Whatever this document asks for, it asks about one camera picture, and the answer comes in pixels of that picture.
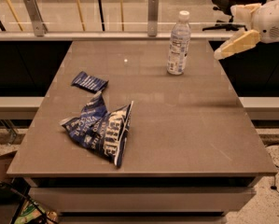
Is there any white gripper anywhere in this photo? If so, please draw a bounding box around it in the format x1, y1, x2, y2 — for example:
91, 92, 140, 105
214, 0, 279, 60

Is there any clear plastic water bottle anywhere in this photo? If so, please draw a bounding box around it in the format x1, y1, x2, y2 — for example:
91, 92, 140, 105
167, 10, 191, 75

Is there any small blue snack packet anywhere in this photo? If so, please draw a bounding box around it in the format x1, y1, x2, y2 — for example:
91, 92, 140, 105
71, 71, 108, 93

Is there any large blue chip bag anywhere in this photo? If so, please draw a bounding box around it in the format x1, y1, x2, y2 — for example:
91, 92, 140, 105
60, 91, 133, 168

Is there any green snack bag on floor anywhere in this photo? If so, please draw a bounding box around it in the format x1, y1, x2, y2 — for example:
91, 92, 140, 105
14, 200, 58, 224

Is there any middle metal railing bracket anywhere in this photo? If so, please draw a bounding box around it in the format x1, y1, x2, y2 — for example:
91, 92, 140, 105
147, 0, 159, 36

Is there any metal railing bracket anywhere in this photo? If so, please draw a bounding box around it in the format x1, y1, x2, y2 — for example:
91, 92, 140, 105
147, 0, 159, 36
23, 0, 48, 36

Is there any left metal railing bracket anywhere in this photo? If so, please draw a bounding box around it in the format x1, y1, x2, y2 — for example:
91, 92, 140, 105
23, 0, 48, 36

